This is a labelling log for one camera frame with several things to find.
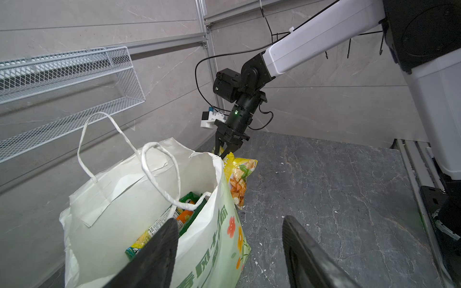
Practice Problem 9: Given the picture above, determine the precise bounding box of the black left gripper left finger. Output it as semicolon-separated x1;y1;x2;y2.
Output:
105;218;179;288

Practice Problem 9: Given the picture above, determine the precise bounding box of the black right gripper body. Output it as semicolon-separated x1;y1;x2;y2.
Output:
214;91;267;146

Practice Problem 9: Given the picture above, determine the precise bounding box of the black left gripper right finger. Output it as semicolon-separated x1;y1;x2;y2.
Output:
282;216;360;288

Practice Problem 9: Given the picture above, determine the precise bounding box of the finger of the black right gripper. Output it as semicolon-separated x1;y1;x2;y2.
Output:
220;139;243;159
212;133;222;156

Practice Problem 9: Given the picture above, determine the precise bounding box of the yellow chips snack bag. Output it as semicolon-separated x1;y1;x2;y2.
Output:
223;152;258;210

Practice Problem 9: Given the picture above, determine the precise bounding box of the green Fox's candy bag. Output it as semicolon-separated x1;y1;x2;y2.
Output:
176;192;207;236

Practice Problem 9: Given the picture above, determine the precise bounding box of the white floral paper bag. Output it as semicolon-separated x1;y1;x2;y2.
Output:
59;112;252;288

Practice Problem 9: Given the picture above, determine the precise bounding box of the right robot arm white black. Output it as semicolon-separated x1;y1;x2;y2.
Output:
264;28;461;179

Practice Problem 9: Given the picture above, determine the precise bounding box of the orange snack packet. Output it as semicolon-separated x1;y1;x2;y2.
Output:
125;206;178;260

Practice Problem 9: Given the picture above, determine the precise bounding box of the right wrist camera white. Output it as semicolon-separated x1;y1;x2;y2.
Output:
200;107;227;129

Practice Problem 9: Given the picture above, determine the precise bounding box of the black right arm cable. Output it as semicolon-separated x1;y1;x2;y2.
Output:
194;39;274;132

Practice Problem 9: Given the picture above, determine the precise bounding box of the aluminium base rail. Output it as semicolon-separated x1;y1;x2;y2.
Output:
391;139;461;288

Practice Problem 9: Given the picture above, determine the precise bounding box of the white wire mesh basket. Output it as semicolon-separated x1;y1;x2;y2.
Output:
1;46;145;162

